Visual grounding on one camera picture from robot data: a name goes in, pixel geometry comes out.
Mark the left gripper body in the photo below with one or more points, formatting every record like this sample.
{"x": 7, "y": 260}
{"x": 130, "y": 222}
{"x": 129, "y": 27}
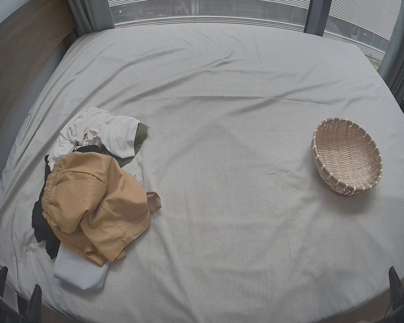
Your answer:
{"x": 1, "y": 311}

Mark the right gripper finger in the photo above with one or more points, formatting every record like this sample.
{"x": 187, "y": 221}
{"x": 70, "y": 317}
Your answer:
{"x": 396, "y": 289}

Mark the pale grey garment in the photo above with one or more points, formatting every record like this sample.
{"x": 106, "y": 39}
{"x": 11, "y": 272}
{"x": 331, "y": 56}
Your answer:
{"x": 77, "y": 275}

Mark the black garment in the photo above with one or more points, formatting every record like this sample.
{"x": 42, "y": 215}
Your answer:
{"x": 41, "y": 228}

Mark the round woven basket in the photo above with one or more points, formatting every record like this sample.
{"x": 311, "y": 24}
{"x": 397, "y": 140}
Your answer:
{"x": 346, "y": 153}

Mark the white garment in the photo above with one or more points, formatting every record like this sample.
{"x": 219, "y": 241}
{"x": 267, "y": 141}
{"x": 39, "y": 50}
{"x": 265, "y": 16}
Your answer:
{"x": 117, "y": 136}

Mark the green garment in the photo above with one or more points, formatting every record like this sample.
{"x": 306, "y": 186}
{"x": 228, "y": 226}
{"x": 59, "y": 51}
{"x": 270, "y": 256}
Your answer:
{"x": 141, "y": 136}

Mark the bed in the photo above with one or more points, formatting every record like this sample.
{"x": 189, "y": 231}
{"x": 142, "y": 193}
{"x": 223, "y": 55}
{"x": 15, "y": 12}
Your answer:
{"x": 229, "y": 119}

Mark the tan shorts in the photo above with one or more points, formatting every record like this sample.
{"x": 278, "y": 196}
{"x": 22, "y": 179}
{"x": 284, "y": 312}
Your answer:
{"x": 97, "y": 197}

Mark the blue-green curtain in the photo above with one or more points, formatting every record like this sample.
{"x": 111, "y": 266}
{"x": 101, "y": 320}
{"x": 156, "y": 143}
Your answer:
{"x": 84, "y": 2}
{"x": 402, "y": 45}

